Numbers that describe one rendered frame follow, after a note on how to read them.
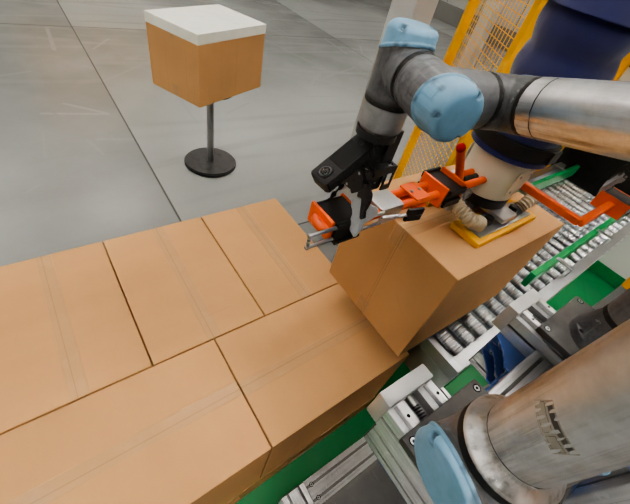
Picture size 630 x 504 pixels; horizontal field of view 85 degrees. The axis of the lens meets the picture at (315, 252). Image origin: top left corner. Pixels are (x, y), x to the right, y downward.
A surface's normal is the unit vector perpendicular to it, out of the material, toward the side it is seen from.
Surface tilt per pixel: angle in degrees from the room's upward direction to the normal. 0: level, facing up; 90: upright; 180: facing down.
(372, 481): 0
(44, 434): 0
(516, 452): 90
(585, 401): 90
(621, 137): 109
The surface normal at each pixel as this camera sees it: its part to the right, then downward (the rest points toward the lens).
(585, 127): -0.91, 0.39
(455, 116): 0.31, 0.72
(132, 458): 0.21, -0.68
